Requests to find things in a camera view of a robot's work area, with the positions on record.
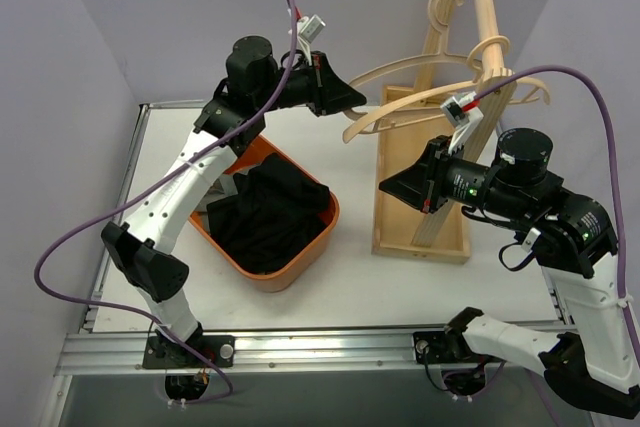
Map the wooden hanger of black skirt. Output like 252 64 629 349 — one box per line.
347 0 486 123

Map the black pleated skirt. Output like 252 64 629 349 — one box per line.
206 153 330 275

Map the grey pleated skirt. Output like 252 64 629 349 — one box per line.
195 169 248 212

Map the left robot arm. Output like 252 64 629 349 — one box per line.
101 35 366 366

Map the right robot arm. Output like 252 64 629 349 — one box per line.
379 128 639 419

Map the wooden clothes rack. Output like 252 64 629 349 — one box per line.
343 0 515 264

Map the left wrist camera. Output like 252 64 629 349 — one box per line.
296 15 326 63

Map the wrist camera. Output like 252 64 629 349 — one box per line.
440 92 484 155
296 15 326 63

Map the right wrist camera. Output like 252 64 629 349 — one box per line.
440 92 484 155

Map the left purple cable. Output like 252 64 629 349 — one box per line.
33 0 301 403

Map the aluminium rail table edge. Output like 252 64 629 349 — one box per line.
54 102 596 378

